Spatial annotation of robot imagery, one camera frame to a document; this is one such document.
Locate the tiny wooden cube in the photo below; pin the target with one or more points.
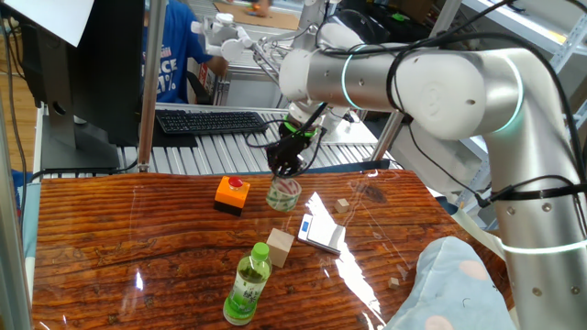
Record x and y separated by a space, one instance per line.
394 283

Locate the black computer keyboard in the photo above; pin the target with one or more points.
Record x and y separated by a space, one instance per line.
211 122

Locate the white jointed teleoperation device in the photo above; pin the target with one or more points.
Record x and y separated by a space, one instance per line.
229 46

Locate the orange emergency stop button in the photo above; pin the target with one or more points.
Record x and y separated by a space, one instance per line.
231 196

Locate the green tea bottle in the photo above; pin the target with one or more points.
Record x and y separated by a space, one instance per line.
247 284

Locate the silver digital pocket scale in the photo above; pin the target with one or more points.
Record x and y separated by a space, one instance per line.
325 236

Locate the black office chair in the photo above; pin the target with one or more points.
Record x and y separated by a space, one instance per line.
199 91

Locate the person in blue shirt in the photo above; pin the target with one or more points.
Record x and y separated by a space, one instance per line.
172 50

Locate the aluminium profile workbench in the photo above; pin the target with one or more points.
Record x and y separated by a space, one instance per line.
220 156

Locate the small wooden cube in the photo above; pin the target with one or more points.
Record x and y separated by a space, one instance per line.
341 206

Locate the flat cardboard sheet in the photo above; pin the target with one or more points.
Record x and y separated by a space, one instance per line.
275 20

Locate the black mouse pad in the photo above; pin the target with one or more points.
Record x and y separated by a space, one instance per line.
174 139

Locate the black computer monitor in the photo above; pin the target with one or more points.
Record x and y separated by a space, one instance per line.
105 69

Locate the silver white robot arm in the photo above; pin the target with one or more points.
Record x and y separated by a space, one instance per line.
458 91

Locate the clear red-printed tape roll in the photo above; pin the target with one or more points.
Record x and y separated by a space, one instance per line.
275 199

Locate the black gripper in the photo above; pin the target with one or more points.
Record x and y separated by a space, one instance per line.
289 149

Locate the light blue face pillow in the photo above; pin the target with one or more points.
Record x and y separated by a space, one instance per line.
449 293

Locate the white paper sheet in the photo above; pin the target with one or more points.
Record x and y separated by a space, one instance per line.
50 18

